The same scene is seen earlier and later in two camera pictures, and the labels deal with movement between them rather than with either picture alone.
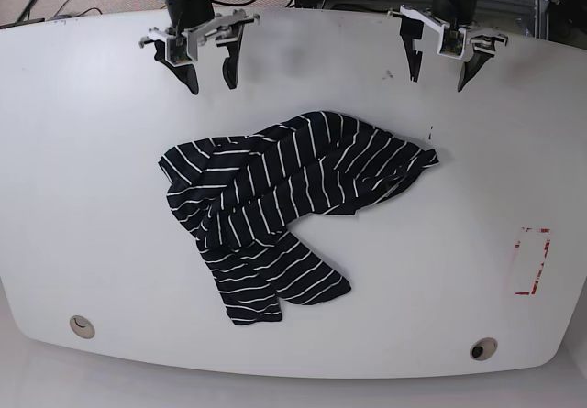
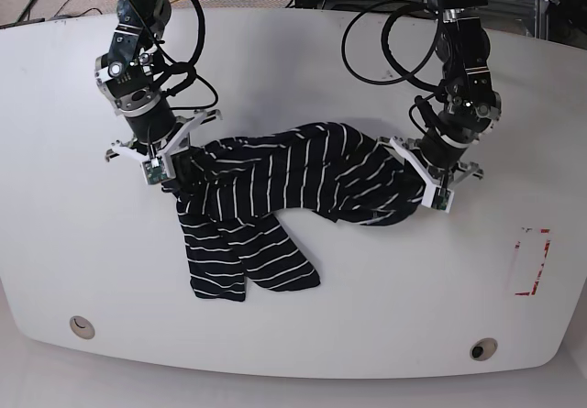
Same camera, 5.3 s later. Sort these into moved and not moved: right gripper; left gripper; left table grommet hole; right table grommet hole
Moved: left gripper; right gripper
Not moved: left table grommet hole; right table grommet hole
